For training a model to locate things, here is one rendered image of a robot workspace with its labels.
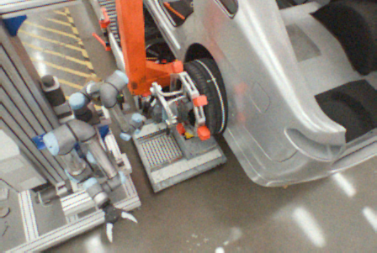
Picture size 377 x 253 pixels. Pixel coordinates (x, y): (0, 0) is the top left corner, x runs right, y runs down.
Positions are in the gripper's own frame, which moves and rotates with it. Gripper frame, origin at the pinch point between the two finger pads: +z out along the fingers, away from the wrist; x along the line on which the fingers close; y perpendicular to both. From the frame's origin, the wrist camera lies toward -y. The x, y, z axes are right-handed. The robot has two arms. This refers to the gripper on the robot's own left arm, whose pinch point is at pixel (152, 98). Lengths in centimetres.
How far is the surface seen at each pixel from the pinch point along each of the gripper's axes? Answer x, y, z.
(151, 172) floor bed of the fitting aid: 13, 75, -35
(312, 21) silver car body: 117, -22, 142
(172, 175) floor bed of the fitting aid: 33, 75, -30
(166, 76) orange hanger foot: -3.8, 15.0, 41.1
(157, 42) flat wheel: -38, 33, 101
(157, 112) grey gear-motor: -1.8, 42.4, 15.2
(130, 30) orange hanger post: -25, -49, 19
